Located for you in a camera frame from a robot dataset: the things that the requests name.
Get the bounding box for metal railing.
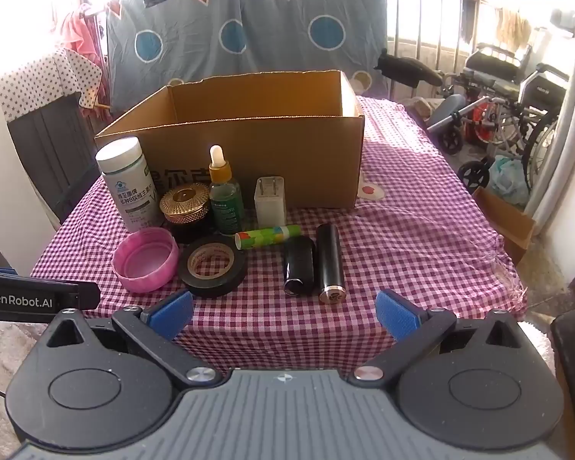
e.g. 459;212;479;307
386;0;500;106

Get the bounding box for white polka dot cloth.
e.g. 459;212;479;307
0;48;104;123

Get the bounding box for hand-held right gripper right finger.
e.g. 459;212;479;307
352;289;530;386

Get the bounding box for green lip balm tube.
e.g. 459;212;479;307
235;224;302;250

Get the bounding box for short black glossy tube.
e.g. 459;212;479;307
283;237;316;296

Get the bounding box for blue patterned blanket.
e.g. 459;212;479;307
106;0;390;117

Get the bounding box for folded silver wheelchair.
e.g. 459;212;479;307
460;62;574;193

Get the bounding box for purple checkered tablecloth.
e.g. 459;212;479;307
30;96;529;379

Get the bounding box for white supplement bottle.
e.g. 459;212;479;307
96;136;166;233

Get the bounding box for pink hanging garment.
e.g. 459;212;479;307
60;4;110;120

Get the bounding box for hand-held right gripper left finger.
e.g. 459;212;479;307
43;289;223;389

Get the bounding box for black tape roll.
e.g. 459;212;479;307
178;236;248;298

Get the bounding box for dark grey cabinet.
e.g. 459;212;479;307
7;91;102;227

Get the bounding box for green dropper bottle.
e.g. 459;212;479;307
208;145;245;237

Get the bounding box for gold lidded jar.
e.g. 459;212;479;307
159;186;217;243

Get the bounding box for grey padded leg rest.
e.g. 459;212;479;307
426;93;490;155

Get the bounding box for black cylinder with metal end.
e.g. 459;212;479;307
315;223;344;305

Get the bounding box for wheelchair with black cushions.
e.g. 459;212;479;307
462;41;534;106

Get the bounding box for beige hanging towel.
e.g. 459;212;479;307
496;7;532;51

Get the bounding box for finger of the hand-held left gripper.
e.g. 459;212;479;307
76;282;101;310

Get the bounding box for black padded seat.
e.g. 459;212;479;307
375;50;444;90

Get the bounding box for brown cardboard box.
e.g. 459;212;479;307
94;70;366;210

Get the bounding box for white charger plug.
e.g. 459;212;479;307
254;176;287;229

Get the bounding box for flat cardboard box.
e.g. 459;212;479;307
470;187;537;265

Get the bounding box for pale plastic bag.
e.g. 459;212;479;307
489;156;531;208

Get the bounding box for pink plastic lid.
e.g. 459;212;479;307
112;228;180;293

